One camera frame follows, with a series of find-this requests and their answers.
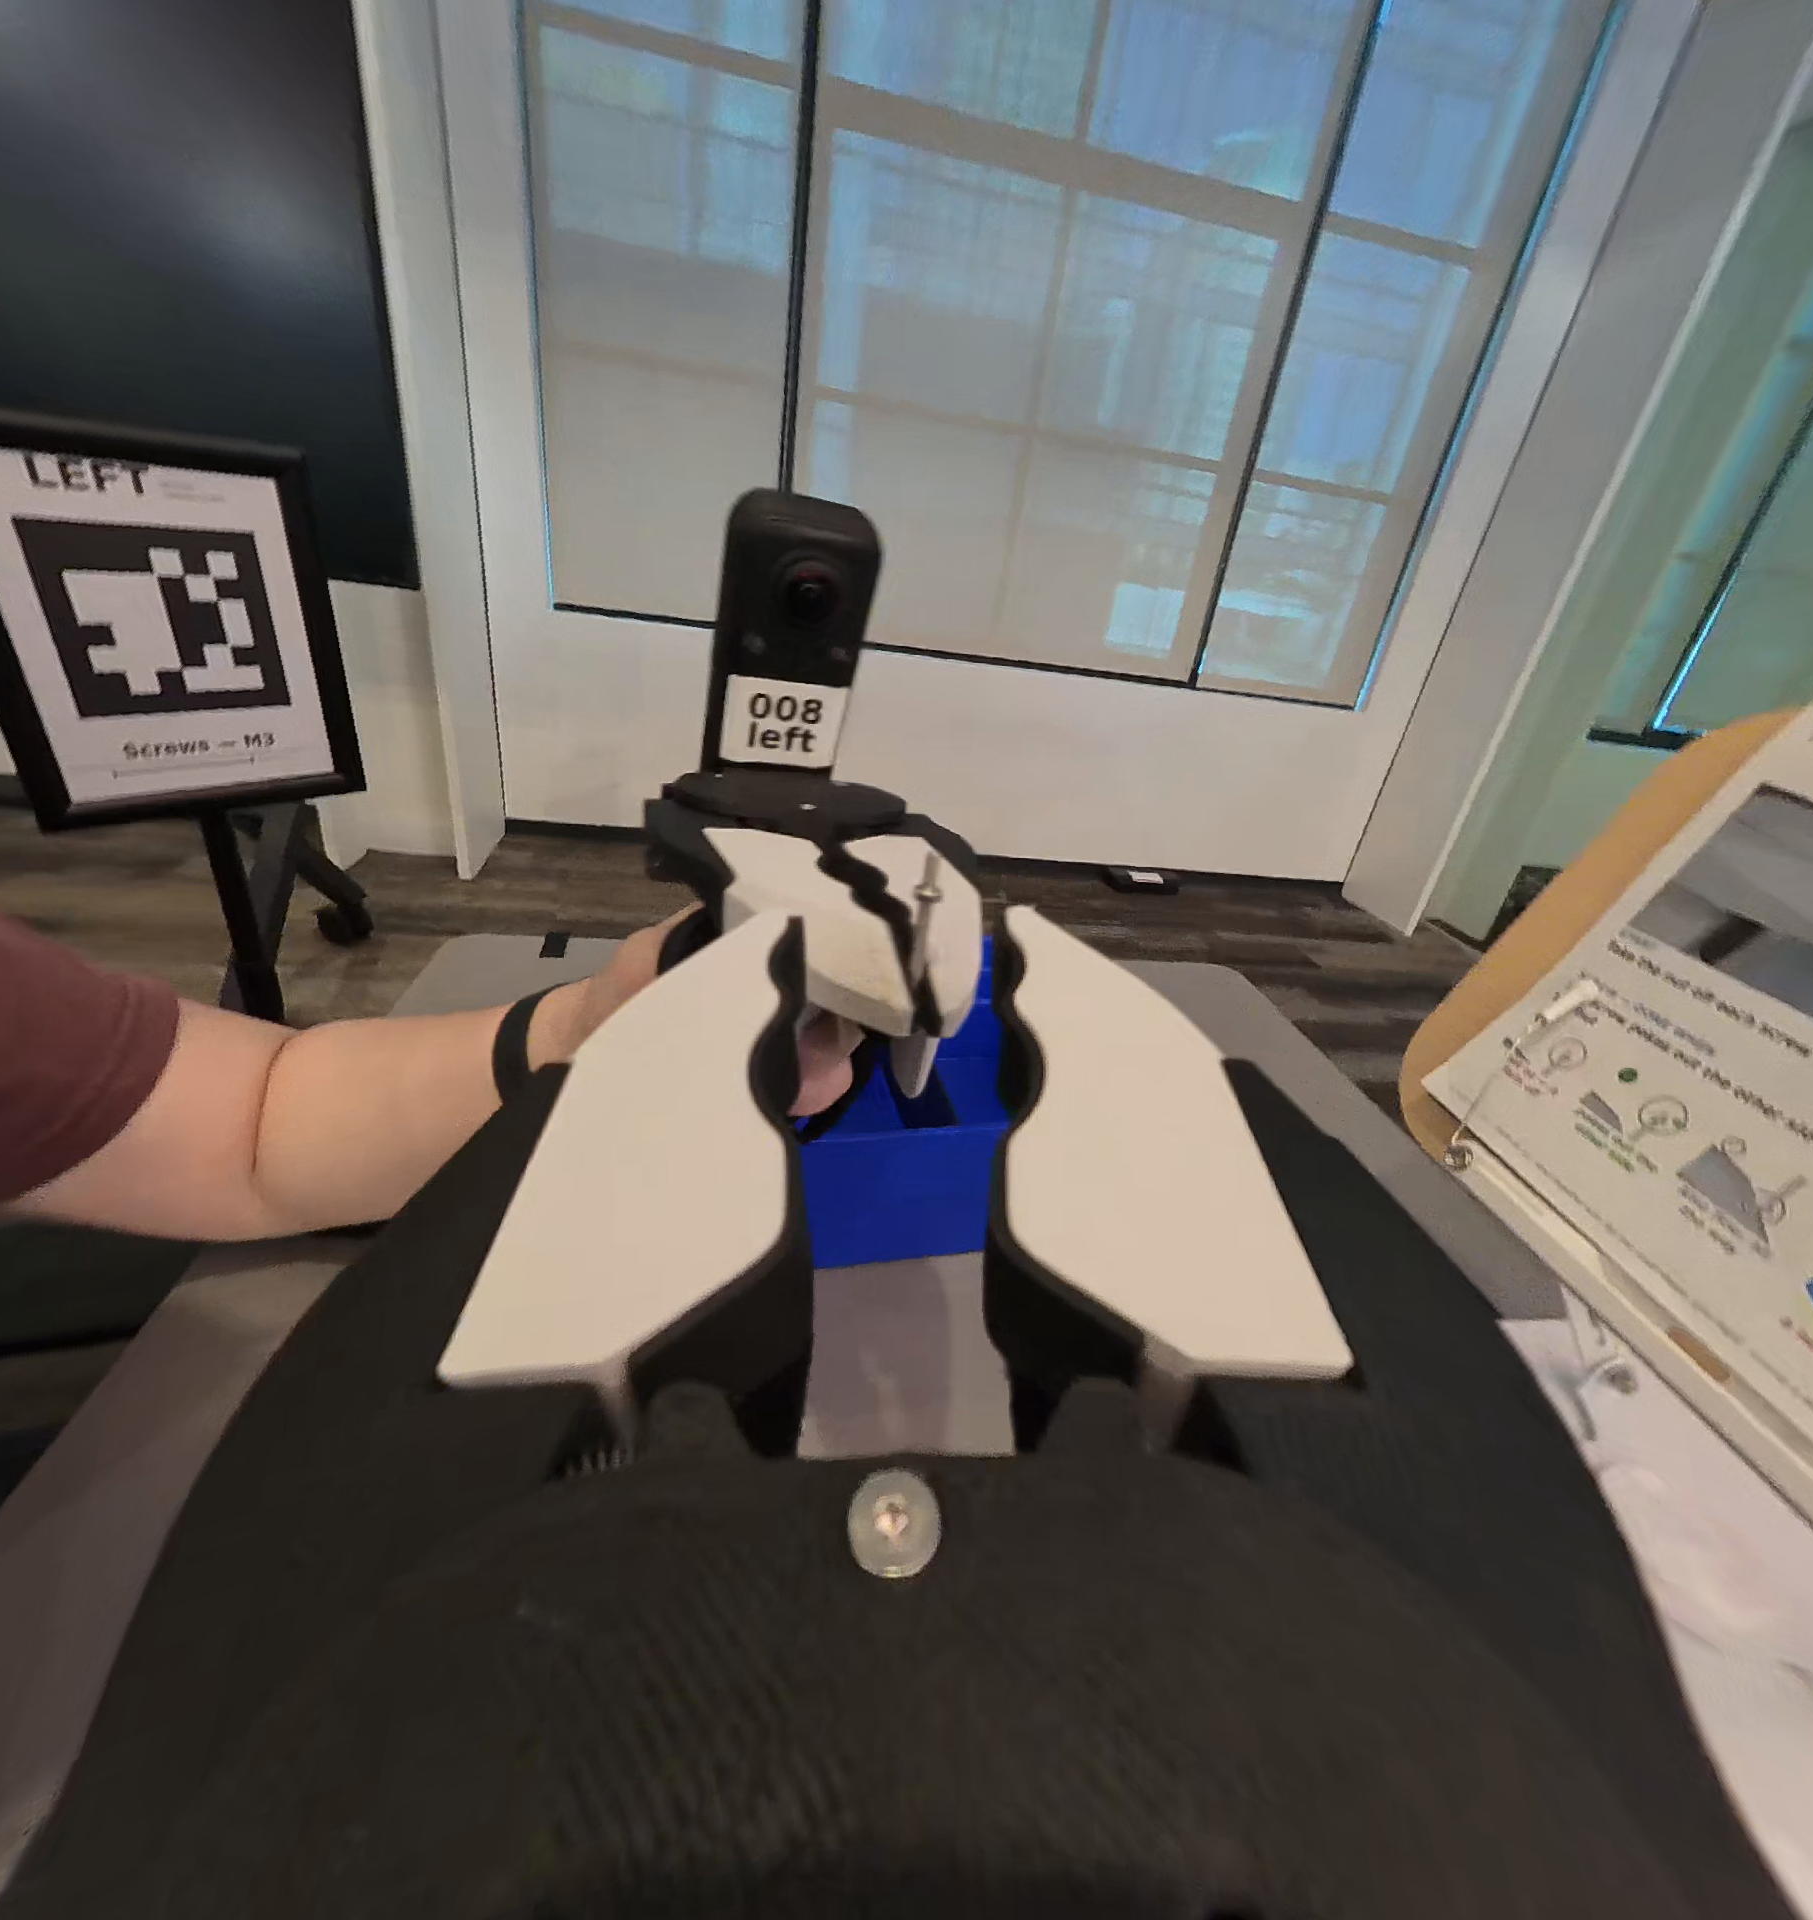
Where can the black framed marker sign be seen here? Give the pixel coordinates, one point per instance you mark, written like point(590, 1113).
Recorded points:
point(157, 613)

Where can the blue divided plastic bin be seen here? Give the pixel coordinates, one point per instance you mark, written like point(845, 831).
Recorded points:
point(909, 1187)

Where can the person's left forearm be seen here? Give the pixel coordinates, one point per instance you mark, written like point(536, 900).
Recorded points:
point(321, 1109)

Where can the white document stand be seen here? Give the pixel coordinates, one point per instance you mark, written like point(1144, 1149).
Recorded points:
point(1716, 1575)

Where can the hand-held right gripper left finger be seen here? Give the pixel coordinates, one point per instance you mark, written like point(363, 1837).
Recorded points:
point(630, 1200)

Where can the large paned window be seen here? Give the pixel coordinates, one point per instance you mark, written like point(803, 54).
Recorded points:
point(1072, 301)

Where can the printed instruction sheet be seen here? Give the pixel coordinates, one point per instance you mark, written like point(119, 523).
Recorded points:
point(1716, 1050)

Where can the black easel stand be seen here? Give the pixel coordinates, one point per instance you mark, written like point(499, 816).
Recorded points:
point(256, 900)

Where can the black wrist band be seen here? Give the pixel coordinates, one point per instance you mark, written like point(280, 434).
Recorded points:
point(516, 1041)

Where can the black armrest desk chair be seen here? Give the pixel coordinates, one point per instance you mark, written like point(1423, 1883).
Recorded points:
point(52, 1304)

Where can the black flat remote device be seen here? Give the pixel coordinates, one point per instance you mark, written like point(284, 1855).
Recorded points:
point(1142, 879)

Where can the long metal bolt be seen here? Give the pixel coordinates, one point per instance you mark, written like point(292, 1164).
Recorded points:
point(926, 914)

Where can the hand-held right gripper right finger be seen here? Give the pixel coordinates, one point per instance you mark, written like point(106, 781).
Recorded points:
point(1169, 1200)

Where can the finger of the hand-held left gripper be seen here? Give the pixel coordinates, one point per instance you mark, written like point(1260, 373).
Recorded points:
point(958, 932)
point(848, 943)

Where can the large black wall screen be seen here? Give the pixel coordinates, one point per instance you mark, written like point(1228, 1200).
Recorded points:
point(171, 226)

